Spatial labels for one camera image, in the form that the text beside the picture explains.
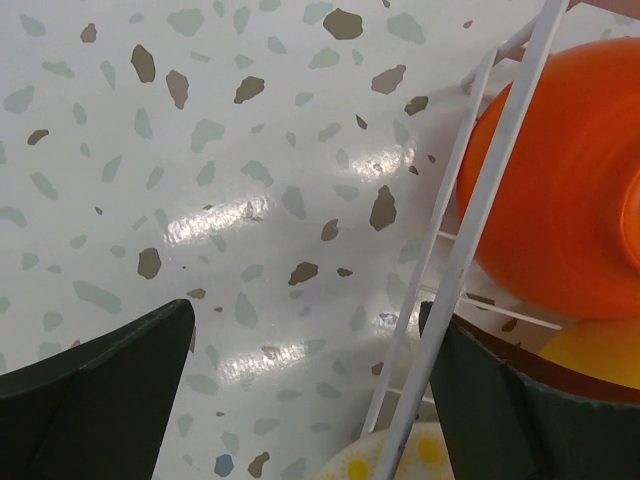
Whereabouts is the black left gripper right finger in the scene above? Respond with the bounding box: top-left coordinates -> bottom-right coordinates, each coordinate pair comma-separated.
430,315 -> 639,479

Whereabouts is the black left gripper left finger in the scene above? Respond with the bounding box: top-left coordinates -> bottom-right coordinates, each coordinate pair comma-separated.
1,299 -> 195,480

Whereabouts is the yellow orange bowl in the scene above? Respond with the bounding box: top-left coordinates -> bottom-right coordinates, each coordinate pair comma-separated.
538,318 -> 639,389

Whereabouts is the white yellow dotted bowl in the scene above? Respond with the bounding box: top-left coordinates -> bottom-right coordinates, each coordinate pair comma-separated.
314,421 -> 454,480

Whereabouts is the white wire dish rack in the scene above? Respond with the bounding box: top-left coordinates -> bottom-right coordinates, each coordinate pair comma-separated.
361,1 -> 568,479

